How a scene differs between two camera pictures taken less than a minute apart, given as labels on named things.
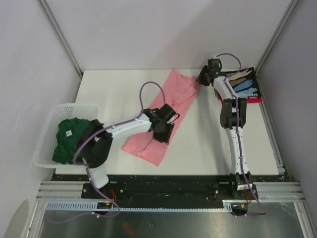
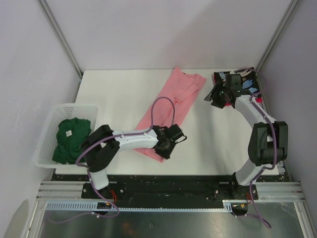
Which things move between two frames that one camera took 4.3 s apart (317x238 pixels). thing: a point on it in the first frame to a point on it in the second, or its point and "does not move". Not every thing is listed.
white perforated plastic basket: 44,154 does not move
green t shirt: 68,134 does not move
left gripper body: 163,134 to 166,151
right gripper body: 203,77 to 218,95
